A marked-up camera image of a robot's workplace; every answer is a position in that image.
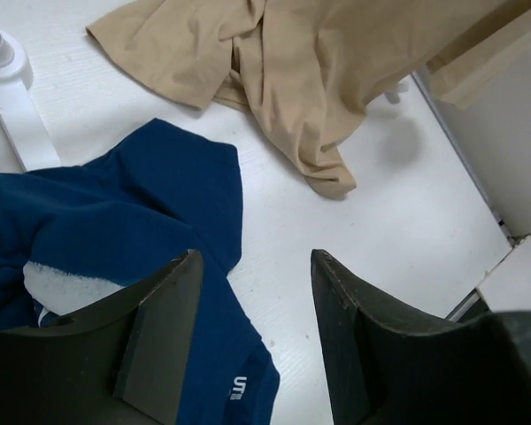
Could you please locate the white metal clothes rack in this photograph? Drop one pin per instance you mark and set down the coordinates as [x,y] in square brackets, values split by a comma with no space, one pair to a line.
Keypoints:
[19,118]

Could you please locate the beige t shirt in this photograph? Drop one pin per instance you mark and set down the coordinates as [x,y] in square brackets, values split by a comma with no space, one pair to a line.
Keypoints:
[308,69]

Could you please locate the blue t shirt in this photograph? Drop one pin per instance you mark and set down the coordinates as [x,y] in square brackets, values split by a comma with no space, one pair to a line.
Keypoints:
[70,236]

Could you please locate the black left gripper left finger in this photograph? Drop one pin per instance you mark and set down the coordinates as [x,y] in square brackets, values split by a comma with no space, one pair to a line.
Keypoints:
[121,360]

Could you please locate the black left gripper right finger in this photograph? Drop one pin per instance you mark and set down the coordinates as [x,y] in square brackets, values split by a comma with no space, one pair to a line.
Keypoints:
[387,362]

